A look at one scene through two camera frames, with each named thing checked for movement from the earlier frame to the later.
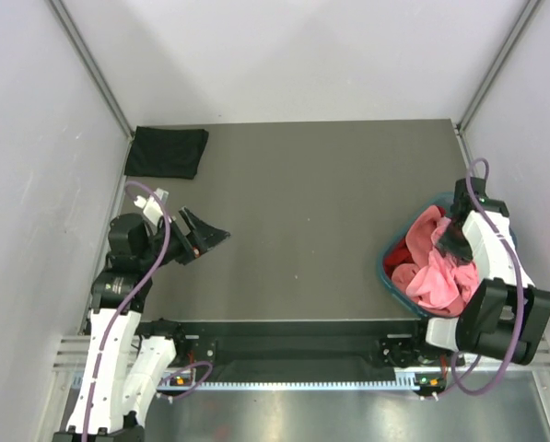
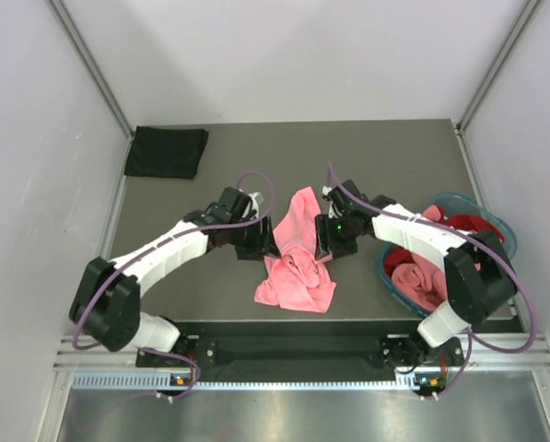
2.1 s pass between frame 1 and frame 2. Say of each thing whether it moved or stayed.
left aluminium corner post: stayed
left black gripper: moved
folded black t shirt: stayed
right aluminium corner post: stayed
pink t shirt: moved
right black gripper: moved
